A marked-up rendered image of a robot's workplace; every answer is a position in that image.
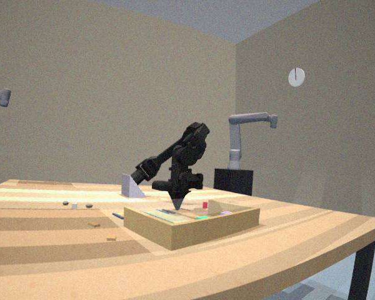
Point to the tan open-top box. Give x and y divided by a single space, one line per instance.
180 223

